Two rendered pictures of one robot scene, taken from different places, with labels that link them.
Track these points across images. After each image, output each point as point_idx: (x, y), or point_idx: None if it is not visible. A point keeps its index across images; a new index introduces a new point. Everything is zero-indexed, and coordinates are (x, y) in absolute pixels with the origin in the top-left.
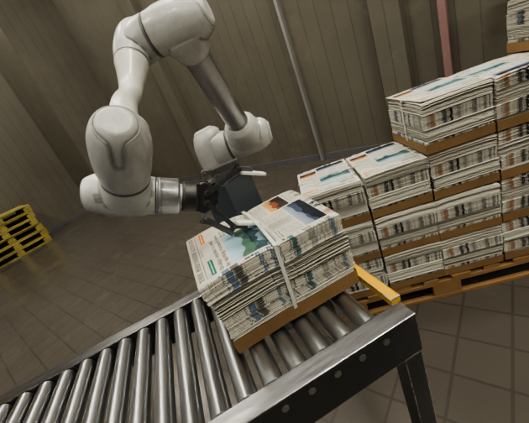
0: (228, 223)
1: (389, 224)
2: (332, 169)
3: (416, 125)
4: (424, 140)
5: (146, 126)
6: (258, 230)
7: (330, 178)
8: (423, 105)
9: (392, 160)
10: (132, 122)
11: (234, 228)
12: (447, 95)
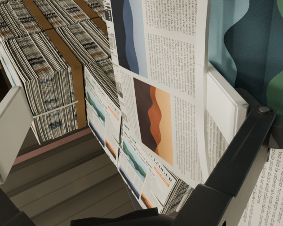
0: (259, 132)
1: None
2: (129, 171)
3: (53, 88)
4: (67, 73)
5: None
6: (226, 37)
7: (138, 162)
8: (24, 79)
9: (98, 100)
10: None
11: (271, 109)
12: (15, 64)
